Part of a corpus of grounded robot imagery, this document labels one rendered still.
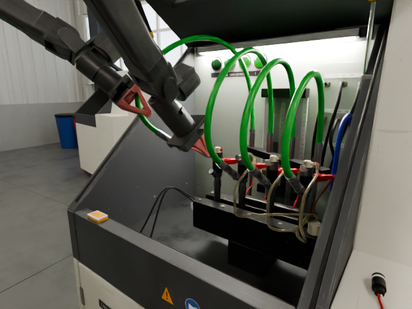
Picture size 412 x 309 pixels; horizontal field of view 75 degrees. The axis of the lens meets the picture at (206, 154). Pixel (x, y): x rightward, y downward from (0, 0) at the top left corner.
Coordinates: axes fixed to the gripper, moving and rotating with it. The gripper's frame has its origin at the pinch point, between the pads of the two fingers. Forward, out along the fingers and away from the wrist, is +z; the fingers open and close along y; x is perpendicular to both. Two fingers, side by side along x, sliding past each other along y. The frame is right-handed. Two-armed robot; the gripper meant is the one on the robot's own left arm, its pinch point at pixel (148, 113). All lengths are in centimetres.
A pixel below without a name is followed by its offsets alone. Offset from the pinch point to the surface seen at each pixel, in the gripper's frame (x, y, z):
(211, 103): -7.5, -17.7, 9.7
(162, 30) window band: -207, 481, -129
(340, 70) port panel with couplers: -44, -4, 33
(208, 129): -3.2, -17.3, 12.5
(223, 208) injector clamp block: 6.9, -1.8, 30.7
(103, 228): 29.4, 0.8, 10.0
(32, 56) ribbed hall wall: -5, 618, -336
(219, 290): 18.8, -25.3, 30.8
